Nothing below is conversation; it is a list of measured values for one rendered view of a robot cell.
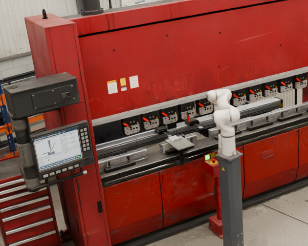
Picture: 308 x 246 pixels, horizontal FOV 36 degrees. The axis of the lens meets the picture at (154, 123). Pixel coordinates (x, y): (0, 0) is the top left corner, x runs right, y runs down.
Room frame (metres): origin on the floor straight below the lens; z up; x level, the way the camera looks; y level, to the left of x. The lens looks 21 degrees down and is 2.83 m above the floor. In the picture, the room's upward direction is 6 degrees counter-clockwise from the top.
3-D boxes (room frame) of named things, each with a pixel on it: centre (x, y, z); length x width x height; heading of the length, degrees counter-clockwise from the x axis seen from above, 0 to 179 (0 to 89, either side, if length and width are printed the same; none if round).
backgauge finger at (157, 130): (4.46, -0.10, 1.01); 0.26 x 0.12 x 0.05; 23
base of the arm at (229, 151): (3.80, -0.63, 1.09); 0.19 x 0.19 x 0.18
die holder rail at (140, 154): (4.10, 0.34, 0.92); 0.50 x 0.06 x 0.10; 113
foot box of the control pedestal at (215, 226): (4.11, -0.58, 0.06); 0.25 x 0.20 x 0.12; 25
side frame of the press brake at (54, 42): (4.10, 0.80, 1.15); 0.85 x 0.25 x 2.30; 23
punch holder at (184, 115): (4.38, -0.33, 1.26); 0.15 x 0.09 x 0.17; 113
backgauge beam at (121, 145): (4.75, -0.42, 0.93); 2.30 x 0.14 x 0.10; 113
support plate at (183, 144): (4.18, -0.23, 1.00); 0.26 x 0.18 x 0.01; 23
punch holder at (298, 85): (4.92, -1.62, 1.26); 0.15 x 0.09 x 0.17; 113
